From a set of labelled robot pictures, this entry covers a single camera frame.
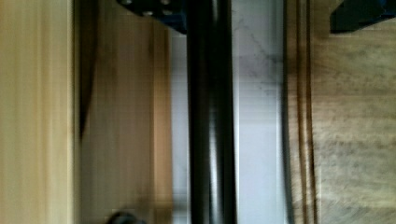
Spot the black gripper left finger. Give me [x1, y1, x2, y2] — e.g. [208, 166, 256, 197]
[116, 0, 187, 34]

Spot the dark wooden cutting board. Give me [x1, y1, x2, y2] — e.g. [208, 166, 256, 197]
[285, 0, 395, 224]

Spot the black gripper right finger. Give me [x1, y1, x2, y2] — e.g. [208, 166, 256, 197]
[330, 0, 396, 34]

